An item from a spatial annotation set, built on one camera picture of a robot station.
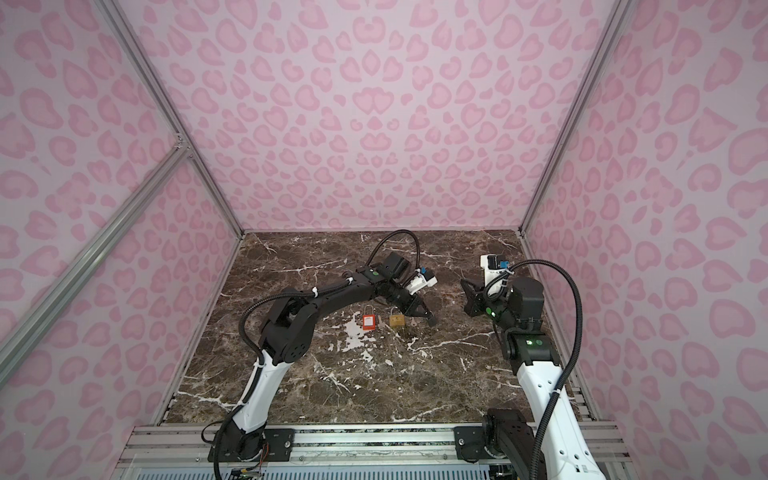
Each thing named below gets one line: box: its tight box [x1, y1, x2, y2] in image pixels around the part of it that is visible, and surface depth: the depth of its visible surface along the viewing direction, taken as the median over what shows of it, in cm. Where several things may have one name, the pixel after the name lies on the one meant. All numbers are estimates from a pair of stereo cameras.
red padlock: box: [362, 304, 377, 331], surface depth 95 cm
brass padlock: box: [389, 306, 405, 327], surface depth 97 cm
